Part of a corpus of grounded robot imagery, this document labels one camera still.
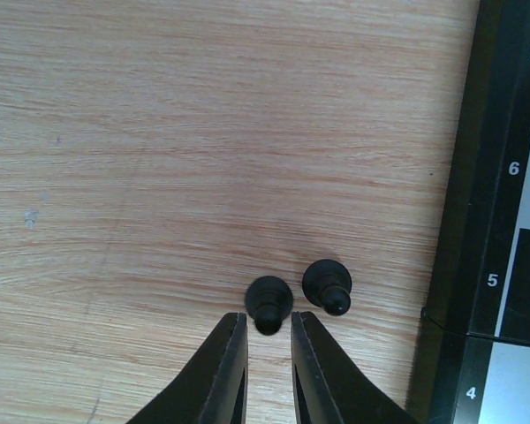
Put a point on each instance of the black pawn pair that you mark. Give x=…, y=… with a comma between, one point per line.
x=268, y=301

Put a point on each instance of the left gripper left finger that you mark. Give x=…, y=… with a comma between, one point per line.
x=212, y=386

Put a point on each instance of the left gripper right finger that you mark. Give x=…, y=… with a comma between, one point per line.
x=328, y=387

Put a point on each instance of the black and grey chessboard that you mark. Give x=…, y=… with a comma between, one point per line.
x=472, y=362

